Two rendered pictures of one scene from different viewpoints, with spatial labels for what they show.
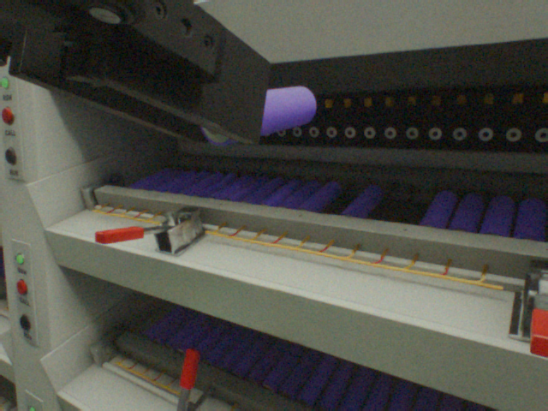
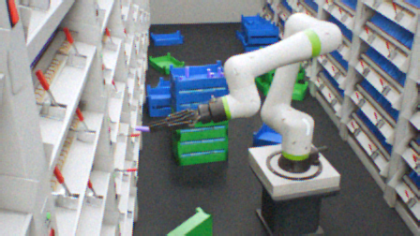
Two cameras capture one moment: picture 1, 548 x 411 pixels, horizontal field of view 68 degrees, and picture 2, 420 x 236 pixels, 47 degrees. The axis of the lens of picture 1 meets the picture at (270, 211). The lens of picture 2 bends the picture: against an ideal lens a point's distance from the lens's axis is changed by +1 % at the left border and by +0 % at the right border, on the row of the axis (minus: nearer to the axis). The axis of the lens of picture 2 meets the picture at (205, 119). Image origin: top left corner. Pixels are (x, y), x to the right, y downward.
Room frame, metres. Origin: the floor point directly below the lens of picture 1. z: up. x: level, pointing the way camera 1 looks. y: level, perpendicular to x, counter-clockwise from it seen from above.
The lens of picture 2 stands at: (0.99, 1.45, 1.51)
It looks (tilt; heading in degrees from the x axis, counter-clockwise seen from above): 26 degrees down; 233
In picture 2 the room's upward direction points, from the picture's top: straight up
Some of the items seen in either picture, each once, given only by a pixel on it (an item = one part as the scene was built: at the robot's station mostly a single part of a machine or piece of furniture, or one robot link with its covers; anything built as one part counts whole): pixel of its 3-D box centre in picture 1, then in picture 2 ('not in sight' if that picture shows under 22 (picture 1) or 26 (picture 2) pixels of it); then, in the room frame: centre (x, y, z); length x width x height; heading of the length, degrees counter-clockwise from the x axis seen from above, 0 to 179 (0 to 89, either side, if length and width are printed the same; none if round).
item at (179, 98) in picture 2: not in sight; (199, 88); (-0.53, -0.59, 0.44); 0.30 x 0.20 x 0.08; 156
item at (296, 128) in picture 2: not in sight; (295, 133); (-0.48, 0.19, 0.49); 0.16 x 0.13 x 0.19; 83
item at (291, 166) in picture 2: not in sight; (305, 155); (-0.53, 0.21, 0.37); 0.26 x 0.15 x 0.06; 168
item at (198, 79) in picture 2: not in sight; (199, 74); (-0.53, -0.59, 0.52); 0.30 x 0.20 x 0.08; 156
